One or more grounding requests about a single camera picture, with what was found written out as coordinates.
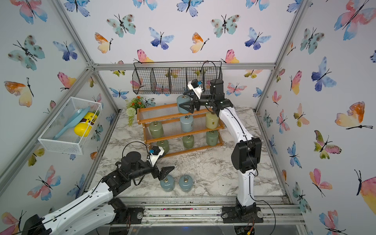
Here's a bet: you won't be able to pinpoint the yellow bottle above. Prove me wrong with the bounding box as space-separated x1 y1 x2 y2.
74 112 98 137

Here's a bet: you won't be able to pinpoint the green canister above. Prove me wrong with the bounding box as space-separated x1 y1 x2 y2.
206 130 219 146
156 140 170 154
182 135 194 149
149 121 164 139

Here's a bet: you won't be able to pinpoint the light blue dustpan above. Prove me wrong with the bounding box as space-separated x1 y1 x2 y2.
53 107 90 140

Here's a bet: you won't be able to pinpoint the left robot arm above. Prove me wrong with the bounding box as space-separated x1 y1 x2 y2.
19 150 175 235

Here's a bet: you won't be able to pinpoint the wooden three-tier shelf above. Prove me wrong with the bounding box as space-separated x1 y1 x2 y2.
137 103 225 157

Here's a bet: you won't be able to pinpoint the yellow-green canister middle right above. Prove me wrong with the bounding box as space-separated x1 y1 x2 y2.
206 112 219 130

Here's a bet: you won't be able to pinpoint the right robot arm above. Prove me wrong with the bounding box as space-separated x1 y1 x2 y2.
179 79 262 207

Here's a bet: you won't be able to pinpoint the blue canister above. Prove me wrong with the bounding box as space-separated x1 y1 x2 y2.
179 175 193 193
160 175 175 192
180 115 194 132
177 95 192 114

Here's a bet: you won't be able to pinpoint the white mesh wall basket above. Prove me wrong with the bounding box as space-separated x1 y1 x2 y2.
38 97 102 155

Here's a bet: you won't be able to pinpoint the black wire wall basket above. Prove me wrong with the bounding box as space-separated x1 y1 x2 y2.
131 61 223 95

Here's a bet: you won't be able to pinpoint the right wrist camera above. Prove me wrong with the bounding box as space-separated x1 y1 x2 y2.
188 79 203 99

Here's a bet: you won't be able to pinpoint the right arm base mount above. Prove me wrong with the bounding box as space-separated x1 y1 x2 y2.
221 203 263 224

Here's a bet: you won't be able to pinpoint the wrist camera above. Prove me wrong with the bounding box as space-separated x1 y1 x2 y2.
147 146 164 167
188 79 203 99

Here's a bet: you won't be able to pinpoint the artificial flower plant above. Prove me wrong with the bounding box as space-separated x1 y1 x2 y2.
125 96 146 126

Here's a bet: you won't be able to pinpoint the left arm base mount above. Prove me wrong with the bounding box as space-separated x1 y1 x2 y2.
108 198 144 226

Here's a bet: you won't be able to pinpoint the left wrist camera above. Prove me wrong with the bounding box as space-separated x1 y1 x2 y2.
147 146 164 167

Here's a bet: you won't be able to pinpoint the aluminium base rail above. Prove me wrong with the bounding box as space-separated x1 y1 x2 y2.
58 196 312 227

